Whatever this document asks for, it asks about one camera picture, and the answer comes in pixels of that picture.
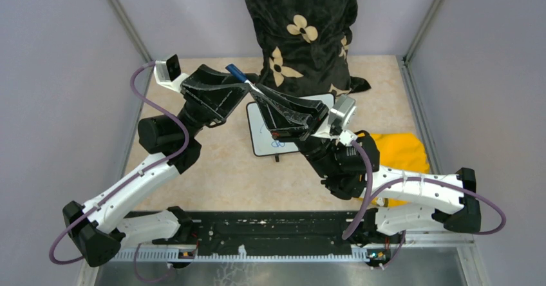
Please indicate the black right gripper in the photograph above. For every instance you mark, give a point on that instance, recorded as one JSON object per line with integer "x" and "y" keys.
{"x": 284, "y": 124}

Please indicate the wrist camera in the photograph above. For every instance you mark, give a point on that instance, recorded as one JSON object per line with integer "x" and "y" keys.
{"x": 168, "y": 73}
{"x": 335, "y": 125}

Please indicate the black floral pillow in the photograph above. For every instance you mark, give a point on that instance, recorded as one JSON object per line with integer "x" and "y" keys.
{"x": 305, "y": 45}

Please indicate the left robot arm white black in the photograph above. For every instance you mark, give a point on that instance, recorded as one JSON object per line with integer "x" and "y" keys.
{"x": 102, "y": 226}

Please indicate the white marker pen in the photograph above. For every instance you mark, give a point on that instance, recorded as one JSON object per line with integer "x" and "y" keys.
{"x": 252, "y": 86}

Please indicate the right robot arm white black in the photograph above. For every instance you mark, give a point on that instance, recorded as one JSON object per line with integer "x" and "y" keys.
{"x": 393, "y": 200}

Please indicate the aluminium frame post left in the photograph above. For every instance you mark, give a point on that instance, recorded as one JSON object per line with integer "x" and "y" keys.
{"x": 129, "y": 29}

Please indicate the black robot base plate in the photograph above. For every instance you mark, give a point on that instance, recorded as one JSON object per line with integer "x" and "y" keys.
{"x": 270, "y": 233}

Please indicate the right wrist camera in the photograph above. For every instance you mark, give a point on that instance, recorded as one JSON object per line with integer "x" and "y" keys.
{"x": 335, "y": 125}

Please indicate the white toothed cable rail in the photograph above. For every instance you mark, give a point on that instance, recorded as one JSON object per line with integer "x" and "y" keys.
{"x": 174, "y": 255}

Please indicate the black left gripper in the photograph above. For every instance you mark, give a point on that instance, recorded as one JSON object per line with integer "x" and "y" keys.
{"x": 219, "y": 100}

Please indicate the yellow cloth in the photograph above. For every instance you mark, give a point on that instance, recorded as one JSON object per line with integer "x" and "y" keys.
{"x": 401, "y": 151}

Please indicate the blue marker cap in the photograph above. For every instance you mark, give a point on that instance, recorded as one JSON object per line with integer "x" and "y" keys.
{"x": 237, "y": 73}

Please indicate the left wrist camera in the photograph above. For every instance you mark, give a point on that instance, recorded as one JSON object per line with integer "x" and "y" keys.
{"x": 168, "y": 73}

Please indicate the white whiteboard black frame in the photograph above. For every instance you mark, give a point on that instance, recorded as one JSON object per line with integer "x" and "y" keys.
{"x": 262, "y": 142}

